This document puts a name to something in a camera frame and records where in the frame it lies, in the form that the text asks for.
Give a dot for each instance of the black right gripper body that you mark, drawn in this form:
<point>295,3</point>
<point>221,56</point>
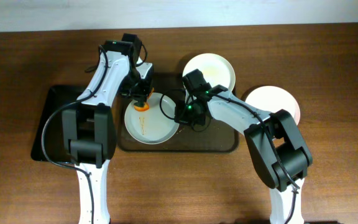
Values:
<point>183,115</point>

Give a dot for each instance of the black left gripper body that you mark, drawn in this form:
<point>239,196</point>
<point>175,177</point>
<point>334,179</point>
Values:
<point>138,96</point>

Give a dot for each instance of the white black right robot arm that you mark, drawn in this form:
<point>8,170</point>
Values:
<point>278,151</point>

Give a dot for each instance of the orange green scrub sponge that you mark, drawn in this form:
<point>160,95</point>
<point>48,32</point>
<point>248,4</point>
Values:
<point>143,106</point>

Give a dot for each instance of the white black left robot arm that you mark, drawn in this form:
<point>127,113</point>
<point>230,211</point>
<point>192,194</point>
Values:
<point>89,134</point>

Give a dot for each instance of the small black tray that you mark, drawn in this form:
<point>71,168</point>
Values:
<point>57,96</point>

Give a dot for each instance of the cream white plate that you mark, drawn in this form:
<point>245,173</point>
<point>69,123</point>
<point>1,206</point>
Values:
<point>216,70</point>

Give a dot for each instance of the pale blue plate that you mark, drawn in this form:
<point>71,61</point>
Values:
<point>151,126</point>

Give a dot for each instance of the pink plate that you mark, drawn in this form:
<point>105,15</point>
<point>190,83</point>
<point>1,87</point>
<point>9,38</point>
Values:
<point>273,99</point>

